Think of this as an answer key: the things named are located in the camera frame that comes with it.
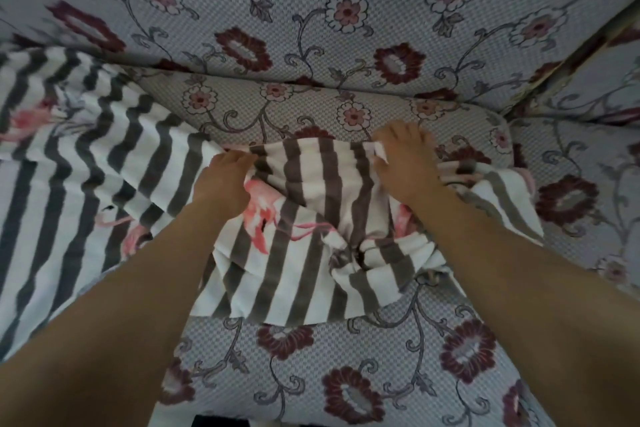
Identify person's left forearm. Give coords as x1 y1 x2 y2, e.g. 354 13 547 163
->
0 203 223 427

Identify dark navy trousers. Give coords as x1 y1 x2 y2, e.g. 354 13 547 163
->
192 414 271 427

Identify grey floral sofa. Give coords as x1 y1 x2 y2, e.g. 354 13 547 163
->
0 0 640 427

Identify person's right hand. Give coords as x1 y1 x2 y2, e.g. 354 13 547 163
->
372 120 445 208

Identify person's left hand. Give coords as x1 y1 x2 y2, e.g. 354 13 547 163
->
192 149 259 222

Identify grey white striped flamingo blanket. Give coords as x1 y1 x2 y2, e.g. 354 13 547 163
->
0 46 546 362

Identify person's right forearm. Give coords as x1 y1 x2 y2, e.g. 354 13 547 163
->
419 189 640 427

